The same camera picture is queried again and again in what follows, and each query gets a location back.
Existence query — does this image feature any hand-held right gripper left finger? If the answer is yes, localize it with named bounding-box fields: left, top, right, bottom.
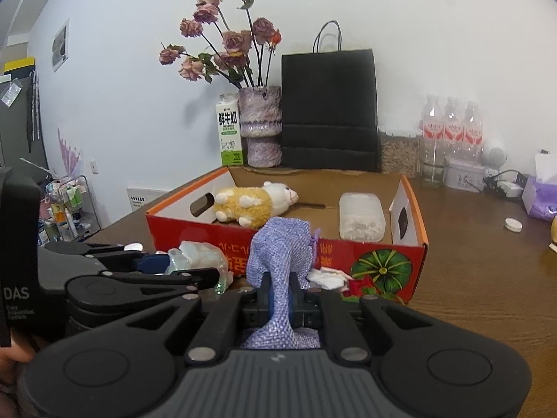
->
left=126, top=283, right=273, bottom=365

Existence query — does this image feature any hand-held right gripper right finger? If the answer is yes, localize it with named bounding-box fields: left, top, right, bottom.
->
left=289, top=272, right=436, bottom=366

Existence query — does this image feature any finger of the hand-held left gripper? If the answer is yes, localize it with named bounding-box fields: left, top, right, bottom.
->
left=65, top=267, right=221, bottom=316
left=44, top=241, right=171, bottom=277

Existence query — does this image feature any small white tissue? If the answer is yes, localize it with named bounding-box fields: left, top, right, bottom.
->
left=307, top=266, right=353, bottom=290

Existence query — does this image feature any pale green plastic bag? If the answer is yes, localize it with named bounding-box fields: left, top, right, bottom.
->
left=167, top=240, right=236, bottom=294

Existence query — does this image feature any red cardboard box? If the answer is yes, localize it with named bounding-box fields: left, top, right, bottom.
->
left=146, top=166, right=429, bottom=305

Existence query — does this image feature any purple mesh pouch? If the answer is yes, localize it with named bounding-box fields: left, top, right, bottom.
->
left=239, top=217, right=325, bottom=350

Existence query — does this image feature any wooden desktop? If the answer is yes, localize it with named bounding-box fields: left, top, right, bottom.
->
left=78, top=163, right=557, bottom=418

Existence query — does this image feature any person's left hand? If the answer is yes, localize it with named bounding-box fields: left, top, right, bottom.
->
left=0, top=342, right=38, bottom=387

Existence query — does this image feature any yellow and white plush sheep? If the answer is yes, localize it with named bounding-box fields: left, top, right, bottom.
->
left=212, top=180, right=300, bottom=228

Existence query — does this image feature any clear plastic container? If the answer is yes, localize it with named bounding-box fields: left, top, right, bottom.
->
left=338, top=192, right=386, bottom=242

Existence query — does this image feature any dark cabinet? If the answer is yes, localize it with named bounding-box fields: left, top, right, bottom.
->
left=0, top=70, right=50, bottom=170

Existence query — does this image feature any green and white milk carton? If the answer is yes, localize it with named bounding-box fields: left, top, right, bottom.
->
left=216, top=93, right=243, bottom=167

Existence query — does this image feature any jar of wooden pegs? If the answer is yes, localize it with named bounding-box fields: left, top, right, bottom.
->
left=378, top=128, right=421, bottom=174

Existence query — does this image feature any clear glass cup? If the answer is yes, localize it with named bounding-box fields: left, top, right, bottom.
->
left=420, top=159, right=449, bottom=189

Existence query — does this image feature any purple marbled vase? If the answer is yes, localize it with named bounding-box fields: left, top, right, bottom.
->
left=237, top=86, right=283, bottom=168

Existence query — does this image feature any black paper bag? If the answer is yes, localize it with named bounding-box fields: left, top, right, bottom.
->
left=281, top=20, right=378, bottom=172

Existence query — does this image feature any white printed tin box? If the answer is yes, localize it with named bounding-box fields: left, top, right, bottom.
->
left=444, top=158, right=486, bottom=192

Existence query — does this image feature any yellow box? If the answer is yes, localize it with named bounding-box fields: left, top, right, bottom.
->
left=3, top=56, right=36, bottom=73

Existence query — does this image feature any pink label water bottle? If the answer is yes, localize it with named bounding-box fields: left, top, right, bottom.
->
left=443, top=96, right=465, bottom=162
left=462, top=101, right=485, bottom=164
left=419, top=94, right=445, bottom=170

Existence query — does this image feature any dried rose bouquet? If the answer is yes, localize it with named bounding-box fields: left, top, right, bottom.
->
left=159, top=0, right=283, bottom=90

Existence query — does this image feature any purple tissue pack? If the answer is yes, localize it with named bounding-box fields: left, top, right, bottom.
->
left=521, top=150, right=557, bottom=221

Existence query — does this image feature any white wall panel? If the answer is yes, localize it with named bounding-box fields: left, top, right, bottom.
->
left=126, top=186, right=168, bottom=214

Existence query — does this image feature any wire storage trolley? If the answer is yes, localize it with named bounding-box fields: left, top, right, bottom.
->
left=38, top=174, right=103, bottom=247

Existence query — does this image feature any purple wall sticker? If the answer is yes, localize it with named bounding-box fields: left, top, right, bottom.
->
left=56, top=128, right=83, bottom=177

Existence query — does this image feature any white charger with cables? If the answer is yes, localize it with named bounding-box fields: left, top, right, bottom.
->
left=483, top=169, right=529, bottom=196

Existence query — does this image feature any wall poster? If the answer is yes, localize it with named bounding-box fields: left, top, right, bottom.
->
left=51, top=18, right=70, bottom=72

